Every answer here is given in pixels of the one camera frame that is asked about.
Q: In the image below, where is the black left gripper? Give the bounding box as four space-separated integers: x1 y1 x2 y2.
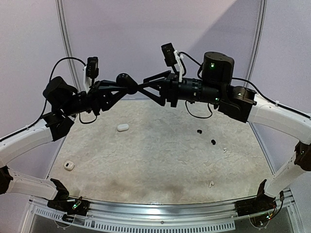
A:
62 79 129 116

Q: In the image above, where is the black oval charging case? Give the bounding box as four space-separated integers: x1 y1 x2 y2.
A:
116 73 138 95

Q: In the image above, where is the white oval charging case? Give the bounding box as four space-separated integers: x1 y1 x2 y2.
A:
117 124 129 132

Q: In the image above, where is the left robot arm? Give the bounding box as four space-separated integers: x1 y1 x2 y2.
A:
0 74 137 216

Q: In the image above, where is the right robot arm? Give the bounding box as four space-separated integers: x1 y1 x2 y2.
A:
138 51 311 216

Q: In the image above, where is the small white charging case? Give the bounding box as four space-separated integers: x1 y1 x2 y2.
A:
63 161 75 171

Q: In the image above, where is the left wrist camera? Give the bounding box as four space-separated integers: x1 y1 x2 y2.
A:
83 56 99 92

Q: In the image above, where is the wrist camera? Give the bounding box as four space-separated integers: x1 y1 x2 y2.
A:
161 43 185 83
83 56 99 92

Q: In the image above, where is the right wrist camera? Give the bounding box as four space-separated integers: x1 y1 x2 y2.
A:
161 43 185 83

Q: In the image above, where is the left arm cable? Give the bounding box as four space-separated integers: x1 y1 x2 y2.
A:
0 57 99 143

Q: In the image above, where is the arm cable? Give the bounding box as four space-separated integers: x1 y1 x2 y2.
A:
179 51 311 119
0 57 99 143

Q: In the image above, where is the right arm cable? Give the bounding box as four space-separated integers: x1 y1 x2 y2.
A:
179 51 311 119

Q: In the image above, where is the aluminium table front rail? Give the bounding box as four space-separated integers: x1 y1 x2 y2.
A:
26 188 296 230

